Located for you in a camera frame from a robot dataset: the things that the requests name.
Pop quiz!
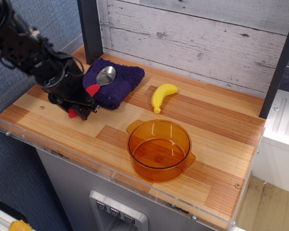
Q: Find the dark right vertical post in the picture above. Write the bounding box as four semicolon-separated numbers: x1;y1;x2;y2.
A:
259;32;289;119

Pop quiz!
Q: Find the white aluminium side rail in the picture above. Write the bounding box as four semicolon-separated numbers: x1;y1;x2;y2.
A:
263;90;289;145

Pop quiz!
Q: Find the dark left vertical post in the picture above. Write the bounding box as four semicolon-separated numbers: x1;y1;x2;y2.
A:
77;0;104;64

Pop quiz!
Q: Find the black cable bundle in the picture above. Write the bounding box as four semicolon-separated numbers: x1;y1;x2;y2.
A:
0;45;85;87

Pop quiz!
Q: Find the yellow toy banana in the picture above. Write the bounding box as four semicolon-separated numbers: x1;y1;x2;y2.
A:
151;83;178;114

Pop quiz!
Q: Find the silver button control panel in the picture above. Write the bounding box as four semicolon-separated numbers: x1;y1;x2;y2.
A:
89;190;149;231

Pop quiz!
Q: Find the dark blue-purple cloth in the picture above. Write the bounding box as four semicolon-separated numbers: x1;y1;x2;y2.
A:
83;58;145;110

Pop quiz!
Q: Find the yellow and black object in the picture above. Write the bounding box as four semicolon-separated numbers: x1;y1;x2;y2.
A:
8;220;33;231

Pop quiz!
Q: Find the clear acrylic table guard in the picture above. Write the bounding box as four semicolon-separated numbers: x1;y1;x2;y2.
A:
0;40;265;229

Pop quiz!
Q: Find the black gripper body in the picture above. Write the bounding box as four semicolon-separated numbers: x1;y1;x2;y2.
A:
30;52;94;105

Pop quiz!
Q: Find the dark vertical post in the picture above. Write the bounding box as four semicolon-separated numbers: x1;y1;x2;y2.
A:
77;0;104;64
259;32;289;119

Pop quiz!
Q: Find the grey metal cabinet base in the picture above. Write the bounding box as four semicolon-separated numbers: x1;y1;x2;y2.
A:
37;149;210;231

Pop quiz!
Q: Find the red-handled metal spoon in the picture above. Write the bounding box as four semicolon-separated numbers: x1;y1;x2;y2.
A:
67;65;117;119

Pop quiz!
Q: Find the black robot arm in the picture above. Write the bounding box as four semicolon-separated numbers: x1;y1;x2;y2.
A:
0;0;100;120

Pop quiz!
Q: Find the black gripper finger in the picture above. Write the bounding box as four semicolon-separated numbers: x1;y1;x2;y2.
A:
71;103;100;120
48;93;72;111

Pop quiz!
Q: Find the orange transparent plastic bowl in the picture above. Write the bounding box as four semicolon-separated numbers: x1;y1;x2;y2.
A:
126;120;196;182

